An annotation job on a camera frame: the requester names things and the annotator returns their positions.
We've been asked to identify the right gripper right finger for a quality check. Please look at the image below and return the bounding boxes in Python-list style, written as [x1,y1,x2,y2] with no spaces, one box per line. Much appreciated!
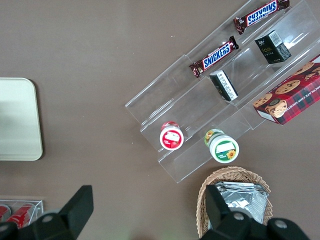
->
[204,184,253,240]

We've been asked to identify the beige serving tray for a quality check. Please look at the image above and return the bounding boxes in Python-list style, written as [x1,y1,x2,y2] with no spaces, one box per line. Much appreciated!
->
[0,77,44,162]

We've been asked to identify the silver foil packets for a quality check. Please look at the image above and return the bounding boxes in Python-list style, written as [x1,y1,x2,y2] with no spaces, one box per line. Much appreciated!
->
[212,181,270,226]

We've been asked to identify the clear acrylic stepped shelf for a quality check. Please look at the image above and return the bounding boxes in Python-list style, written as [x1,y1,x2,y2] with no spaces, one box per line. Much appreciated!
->
[124,0,320,185]

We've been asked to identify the small black carton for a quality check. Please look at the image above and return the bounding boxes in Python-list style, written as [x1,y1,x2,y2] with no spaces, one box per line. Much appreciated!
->
[254,29,293,65]
[209,69,239,102]

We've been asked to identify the clear acrylic bottle rack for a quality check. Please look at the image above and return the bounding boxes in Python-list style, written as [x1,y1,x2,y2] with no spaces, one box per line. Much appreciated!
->
[0,198,46,230]

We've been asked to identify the red lid yogurt cup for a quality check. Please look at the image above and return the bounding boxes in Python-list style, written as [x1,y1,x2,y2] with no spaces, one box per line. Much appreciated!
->
[159,120,185,152]

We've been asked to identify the light wicker basket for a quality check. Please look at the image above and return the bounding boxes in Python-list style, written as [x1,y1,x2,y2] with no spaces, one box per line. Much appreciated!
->
[195,166,274,240]

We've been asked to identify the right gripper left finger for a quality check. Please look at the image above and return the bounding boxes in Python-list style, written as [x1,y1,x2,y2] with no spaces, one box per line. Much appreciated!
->
[18,184,95,240]

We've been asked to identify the green lid yogurt cup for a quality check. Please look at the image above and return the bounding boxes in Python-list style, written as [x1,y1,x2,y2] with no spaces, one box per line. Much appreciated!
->
[204,128,240,164]

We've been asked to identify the red tartan cookie box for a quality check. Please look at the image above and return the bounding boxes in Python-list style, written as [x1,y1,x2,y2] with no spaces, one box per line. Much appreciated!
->
[252,55,320,126]

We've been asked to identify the Snickers bar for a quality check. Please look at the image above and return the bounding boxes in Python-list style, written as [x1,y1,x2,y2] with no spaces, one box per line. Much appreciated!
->
[232,0,291,36]
[188,35,240,79]

